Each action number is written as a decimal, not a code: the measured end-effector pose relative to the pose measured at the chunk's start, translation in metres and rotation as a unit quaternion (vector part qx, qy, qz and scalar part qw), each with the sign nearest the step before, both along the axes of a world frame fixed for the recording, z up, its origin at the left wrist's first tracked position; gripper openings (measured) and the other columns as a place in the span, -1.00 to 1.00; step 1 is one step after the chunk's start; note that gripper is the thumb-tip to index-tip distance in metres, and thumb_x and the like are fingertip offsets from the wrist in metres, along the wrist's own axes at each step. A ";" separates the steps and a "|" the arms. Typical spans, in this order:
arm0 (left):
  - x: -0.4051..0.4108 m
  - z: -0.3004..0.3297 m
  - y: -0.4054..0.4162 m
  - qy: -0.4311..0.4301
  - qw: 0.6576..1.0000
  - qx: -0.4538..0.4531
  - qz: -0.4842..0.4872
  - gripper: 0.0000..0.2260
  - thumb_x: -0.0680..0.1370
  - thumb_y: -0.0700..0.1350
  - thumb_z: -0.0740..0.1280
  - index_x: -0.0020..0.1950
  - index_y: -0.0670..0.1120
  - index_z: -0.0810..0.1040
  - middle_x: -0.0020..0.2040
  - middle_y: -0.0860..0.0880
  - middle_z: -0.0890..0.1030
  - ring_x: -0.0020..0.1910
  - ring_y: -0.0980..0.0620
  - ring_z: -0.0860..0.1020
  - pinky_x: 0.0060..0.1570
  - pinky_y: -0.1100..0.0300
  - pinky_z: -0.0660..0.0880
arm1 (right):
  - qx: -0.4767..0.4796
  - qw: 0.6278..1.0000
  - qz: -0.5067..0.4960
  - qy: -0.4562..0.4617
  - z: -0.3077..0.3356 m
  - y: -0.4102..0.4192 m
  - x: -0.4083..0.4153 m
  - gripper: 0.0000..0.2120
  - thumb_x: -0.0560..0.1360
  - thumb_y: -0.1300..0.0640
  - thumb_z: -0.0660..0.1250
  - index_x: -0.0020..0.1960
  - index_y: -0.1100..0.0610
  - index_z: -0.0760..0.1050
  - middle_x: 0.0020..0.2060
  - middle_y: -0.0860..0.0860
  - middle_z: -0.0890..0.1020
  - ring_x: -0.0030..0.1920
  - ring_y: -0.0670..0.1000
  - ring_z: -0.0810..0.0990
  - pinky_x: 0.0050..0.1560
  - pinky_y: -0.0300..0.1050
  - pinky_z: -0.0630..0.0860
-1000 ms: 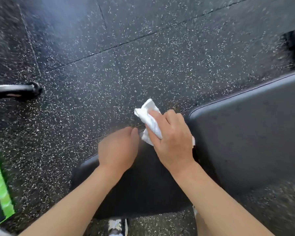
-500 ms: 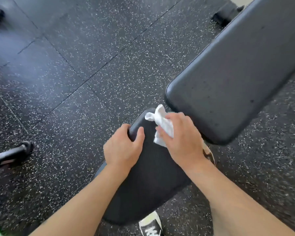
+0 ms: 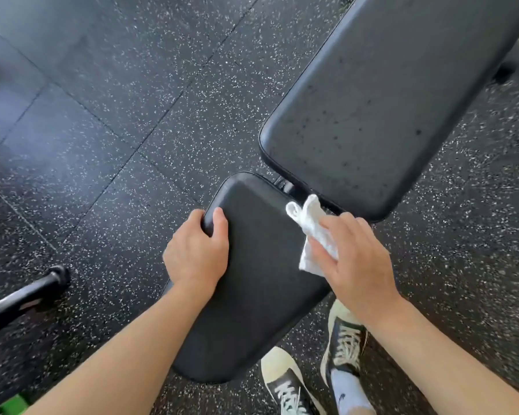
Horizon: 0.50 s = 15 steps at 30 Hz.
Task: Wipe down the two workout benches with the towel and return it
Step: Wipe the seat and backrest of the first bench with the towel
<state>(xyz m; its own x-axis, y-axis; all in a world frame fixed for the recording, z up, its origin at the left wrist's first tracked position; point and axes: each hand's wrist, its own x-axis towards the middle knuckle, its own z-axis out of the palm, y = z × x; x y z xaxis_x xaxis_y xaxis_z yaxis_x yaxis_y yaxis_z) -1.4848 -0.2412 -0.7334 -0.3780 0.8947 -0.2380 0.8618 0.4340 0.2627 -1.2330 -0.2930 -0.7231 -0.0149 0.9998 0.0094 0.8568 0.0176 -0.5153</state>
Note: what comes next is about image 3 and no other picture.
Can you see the person's right hand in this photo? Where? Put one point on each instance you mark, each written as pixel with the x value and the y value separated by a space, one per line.
pixel 359 267

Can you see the person's left hand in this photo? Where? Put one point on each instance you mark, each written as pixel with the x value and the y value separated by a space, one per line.
pixel 194 259

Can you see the person's right thumb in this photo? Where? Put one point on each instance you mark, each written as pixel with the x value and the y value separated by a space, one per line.
pixel 322 254

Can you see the person's left thumb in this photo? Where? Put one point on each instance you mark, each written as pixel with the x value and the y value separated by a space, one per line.
pixel 221 224

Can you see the white cleaning cloth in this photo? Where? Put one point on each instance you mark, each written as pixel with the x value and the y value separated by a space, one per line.
pixel 313 229

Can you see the black bench seat pad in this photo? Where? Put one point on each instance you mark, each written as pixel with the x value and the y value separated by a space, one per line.
pixel 259 272

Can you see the person's left forearm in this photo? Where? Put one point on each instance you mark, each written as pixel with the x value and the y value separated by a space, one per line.
pixel 125 354

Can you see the person's right forearm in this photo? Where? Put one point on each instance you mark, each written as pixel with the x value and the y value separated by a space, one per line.
pixel 437 363

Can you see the black and cream sneaker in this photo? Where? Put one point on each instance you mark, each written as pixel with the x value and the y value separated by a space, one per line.
pixel 344 341
pixel 285 384

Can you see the white sock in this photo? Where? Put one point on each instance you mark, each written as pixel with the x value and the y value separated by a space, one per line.
pixel 348 393

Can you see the black bench back pad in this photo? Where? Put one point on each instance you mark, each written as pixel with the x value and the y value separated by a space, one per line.
pixel 372 103

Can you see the black metal equipment leg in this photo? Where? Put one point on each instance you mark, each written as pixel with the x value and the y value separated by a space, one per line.
pixel 21 298

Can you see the green object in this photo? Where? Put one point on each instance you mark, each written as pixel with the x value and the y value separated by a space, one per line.
pixel 11 406

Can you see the black bench hinge bracket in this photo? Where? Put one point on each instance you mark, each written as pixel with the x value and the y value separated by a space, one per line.
pixel 287 185

